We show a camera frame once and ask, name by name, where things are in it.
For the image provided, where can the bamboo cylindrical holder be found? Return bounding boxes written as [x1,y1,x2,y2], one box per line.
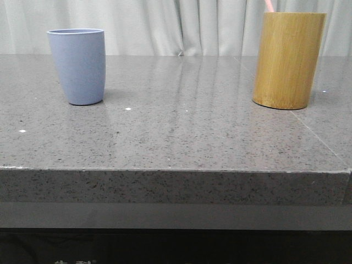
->
[252,12,326,110]

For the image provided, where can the blue plastic cup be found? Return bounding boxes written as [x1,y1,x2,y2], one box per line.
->
[47,29,106,106]

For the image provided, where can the white curtain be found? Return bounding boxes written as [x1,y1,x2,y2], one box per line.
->
[0,0,352,57]

